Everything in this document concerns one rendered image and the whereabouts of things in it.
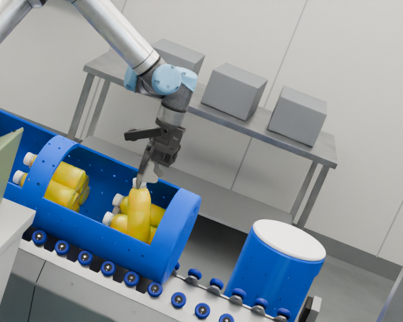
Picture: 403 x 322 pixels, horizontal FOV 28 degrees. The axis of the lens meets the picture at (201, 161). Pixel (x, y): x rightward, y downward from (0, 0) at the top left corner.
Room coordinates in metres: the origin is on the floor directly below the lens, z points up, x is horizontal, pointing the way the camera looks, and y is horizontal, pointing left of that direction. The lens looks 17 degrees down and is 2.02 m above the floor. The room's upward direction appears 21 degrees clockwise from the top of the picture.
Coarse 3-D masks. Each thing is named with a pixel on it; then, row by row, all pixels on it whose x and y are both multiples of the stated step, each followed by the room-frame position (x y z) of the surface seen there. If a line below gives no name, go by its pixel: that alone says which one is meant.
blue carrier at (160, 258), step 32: (0, 128) 2.41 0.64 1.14; (32, 128) 2.35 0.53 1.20; (64, 160) 2.38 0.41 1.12; (96, 160) 2.34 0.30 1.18; (32, 192) 2.11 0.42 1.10; (96, 192) 2.37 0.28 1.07; (128, 192) 2.36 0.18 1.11; (160, 192) 2.33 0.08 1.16; (192, 192) 2.24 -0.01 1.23; (32, 224) 2.15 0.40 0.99; (64, 224) 2.10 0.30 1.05; (96, 224) 2.08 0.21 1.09; (160, 224) 2.08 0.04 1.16; (192, 224) 2.28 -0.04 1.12; (128, 256) 2.08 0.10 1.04; (160, 256) 2.06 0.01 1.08
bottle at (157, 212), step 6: (120, 198) 2.26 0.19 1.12; (126, 198) 2.26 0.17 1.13; (120, 204) 2.26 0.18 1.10; (126, 204) 2.24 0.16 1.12; (126, 210) 2.24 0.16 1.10; (156, 210) 2.24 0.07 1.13; (162, 210) 2.25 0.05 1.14; (156, 216) 2.23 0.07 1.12; (162, 216) 2.23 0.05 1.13; (156, 222) 2.23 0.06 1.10
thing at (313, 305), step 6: (306, 300) 2.17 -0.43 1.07; (312, 300) 2.17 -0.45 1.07; (318, 300) 2.17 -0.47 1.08; (306, 306) 2.11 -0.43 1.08; (312, 306) 2.11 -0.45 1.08; (318, 306) 2.13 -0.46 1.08; (306, 312) 2.10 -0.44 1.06; (312, 312) 2.09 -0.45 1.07; (318, 312) 2.09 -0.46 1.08; (300, 318) 2.11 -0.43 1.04; (306, 318) 2.10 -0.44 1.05; (312, 318) 2.09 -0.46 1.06
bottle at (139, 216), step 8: (136, 192) 2.14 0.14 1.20; (144, 192) 2.14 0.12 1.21; (128, 200) 2.15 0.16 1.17; (136, 200) 2.13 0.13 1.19; (144, 200) 2.14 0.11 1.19; (128, 208) 2.15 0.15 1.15; (136, 208) 2.13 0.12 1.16; (144, 208) 2.13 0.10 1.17; (128, 216) 2.14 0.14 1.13; (136, 216) 2.13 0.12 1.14; (144, 216) 2.13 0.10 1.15; (128, 224) 2.14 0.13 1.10; (136, 224) 2.12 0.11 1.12; (144, 224) 2.13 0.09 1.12; (128, 232) 2.14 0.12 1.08; (136, 232) 2.12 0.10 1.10; (144, 232) 2.13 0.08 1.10; (144, 240) 2.13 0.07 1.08
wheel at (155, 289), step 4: (148, 284) 2.10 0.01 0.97; (152, 284) 2.10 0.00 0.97; (156, 284) 2.10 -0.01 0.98; (160, 284) 2.10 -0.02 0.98; (148, 288) 2.09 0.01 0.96; (152, 288) 2.09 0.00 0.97; (156, 288) 2.09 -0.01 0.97; (160, 288) 2.09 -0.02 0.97; (148, 292) 2.08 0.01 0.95; (152, 292) 2.08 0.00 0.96; (156, 292) 2.08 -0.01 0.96; (160, 292) 2.09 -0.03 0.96; (152, 296) 2.09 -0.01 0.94; (156, 296) 2.08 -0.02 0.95
